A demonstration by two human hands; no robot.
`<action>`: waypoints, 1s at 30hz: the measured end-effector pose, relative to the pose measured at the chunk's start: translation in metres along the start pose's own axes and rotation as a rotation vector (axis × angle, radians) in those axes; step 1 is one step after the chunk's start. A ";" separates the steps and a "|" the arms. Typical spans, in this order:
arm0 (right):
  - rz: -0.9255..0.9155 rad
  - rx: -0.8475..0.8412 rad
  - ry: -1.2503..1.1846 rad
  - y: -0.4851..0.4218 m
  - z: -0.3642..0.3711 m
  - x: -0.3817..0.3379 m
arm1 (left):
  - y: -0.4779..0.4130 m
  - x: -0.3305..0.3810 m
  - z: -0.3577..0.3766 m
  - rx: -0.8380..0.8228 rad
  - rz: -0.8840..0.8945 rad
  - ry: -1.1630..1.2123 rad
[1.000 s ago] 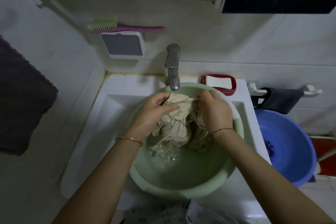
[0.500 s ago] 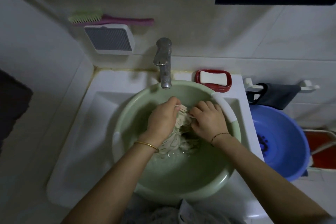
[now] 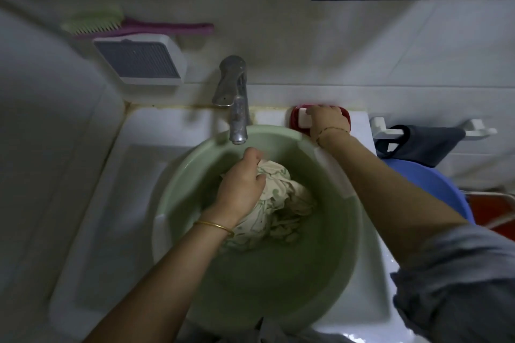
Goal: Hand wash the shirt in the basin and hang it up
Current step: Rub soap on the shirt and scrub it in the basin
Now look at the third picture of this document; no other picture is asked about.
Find person's right hand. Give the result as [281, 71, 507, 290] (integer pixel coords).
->
[305, 105, 351, 140]

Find person's left hand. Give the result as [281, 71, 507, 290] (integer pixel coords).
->
[205, 147, 267, 229]

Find red soap dish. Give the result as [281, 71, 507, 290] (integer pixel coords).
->
[289, 103, 353, 137]

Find cream leaf-patterned clothes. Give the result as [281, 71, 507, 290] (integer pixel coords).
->
[220, 160, 318, 253]

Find metal faucet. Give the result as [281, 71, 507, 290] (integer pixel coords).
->
[211, 55, 249, 145]

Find light green plastic basin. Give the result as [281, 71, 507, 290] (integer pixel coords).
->
[152, 124, 363, 333]

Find person's right forearm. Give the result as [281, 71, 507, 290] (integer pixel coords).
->
[318, 129, 472, 267]

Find person's left forearm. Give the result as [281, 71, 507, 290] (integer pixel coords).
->
[82, 222, 234, 343]

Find person's grey patterned shirt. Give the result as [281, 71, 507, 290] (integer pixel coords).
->
[176, 224, 515, 343]

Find gold bangle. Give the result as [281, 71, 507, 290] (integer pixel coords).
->
[193, 220, 236, 238]

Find dark grey cloth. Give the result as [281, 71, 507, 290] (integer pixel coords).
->
[374, 124, 467, 169]

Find blue plastic basin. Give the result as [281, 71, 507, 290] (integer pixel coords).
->
[382, 158, 476, 227]

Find white ceramic sink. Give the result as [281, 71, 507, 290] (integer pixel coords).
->
[48, 105, 403, 343]

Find green and pink scrub brush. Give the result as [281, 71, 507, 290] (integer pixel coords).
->
[61, 7, 215, 39]

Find red bucket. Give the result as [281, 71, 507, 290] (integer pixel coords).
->
[466, 193, 515, 241]

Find thin cord bracelet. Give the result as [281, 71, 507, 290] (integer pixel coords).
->
[315, 126, 350, 147]

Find white wall box grey ribbed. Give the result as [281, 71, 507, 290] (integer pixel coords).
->
[92, 34, 188, 86]

